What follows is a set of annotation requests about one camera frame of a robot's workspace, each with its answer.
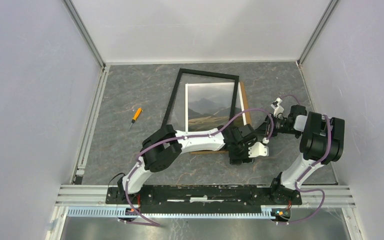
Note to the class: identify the right aluminium corner post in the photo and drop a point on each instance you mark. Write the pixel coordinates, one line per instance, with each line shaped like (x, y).
(329, 10)

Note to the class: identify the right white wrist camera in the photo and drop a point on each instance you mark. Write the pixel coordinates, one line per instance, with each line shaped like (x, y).
(276, 106)

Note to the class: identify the orange handled screwdriver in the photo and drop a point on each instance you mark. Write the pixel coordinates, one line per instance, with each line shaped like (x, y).
(135, 117)

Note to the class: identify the brown fibreboard backing board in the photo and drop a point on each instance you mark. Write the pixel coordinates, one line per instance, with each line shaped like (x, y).
(245, 102)

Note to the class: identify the mountain landscape photo print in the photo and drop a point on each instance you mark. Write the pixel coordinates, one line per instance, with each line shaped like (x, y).
(208, 106)

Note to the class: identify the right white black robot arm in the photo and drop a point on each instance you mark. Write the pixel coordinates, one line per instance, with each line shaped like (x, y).
(321, 142)

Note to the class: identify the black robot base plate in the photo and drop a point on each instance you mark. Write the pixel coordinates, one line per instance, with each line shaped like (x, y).
(200, 199)

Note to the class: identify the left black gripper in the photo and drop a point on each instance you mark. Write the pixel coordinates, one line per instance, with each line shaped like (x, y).
(236, 160)

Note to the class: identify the left aluminium floor rail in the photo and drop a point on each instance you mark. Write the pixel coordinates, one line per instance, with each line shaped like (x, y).
(88, 133)

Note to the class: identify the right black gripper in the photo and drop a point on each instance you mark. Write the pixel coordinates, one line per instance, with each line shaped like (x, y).
(267, 125)

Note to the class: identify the black picture frame with photo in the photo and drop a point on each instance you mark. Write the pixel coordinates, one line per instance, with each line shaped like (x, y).
(203, 100)

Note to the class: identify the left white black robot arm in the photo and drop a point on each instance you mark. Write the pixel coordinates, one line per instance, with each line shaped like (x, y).
(163, 147)

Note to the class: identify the aluminium corner post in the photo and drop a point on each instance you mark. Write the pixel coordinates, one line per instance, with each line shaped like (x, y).
(329, 10)
(69, 4)

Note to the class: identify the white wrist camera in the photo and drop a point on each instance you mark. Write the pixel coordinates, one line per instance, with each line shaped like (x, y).
(276, 106)
(258, 150)

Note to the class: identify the left aluminium corner post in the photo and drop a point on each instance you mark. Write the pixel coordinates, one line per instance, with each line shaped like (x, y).
(69, 4)

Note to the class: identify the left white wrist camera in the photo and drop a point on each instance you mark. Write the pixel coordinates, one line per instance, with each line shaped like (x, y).
(258, 150)

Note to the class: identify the aluminium front rail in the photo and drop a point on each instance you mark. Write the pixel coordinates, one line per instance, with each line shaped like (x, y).
(336, 196)

